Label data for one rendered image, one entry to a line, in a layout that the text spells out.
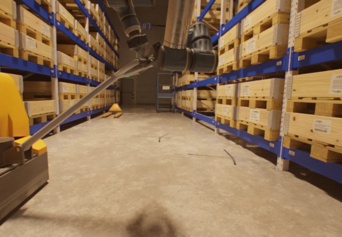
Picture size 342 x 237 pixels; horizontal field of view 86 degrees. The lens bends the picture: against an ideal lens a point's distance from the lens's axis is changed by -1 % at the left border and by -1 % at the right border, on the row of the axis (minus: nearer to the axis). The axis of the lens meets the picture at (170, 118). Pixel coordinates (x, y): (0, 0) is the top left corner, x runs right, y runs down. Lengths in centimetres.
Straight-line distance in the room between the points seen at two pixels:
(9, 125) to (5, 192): 52
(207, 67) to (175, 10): 28
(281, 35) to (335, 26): 63
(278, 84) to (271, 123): 42
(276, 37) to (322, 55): 56
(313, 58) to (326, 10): 36
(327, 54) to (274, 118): 77
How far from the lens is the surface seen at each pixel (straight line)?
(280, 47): 237
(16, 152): 148
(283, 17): 247
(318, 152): 185
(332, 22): 192
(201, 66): 90
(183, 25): 82
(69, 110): 131
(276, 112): 229
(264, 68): 258
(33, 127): 334
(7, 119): 176
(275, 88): 228
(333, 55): 192
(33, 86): 434
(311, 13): 210
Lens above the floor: 74
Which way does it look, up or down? 7 degrees down
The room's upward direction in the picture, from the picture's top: 1 degrees clockwise
